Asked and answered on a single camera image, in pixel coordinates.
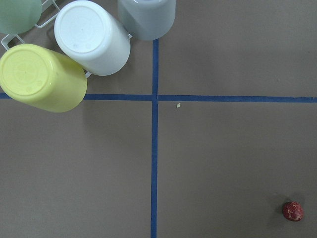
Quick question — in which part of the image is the grey upturned cup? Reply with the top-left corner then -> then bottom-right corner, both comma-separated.
117,0 -> 176,41

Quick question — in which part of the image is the white upturned cup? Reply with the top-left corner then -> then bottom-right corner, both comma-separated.
54,0 -> 131,76

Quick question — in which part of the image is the yellow upturned cup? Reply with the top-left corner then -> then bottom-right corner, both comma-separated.
0,44 -> 87,113

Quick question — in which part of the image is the green upturned cup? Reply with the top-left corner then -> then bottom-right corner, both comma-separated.
0,0 -> 42,35

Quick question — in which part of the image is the red strawberry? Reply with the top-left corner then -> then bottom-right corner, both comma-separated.
282,201 -> 304,222

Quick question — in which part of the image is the white wire cup rack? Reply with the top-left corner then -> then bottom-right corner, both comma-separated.
0,0 -> 133,78

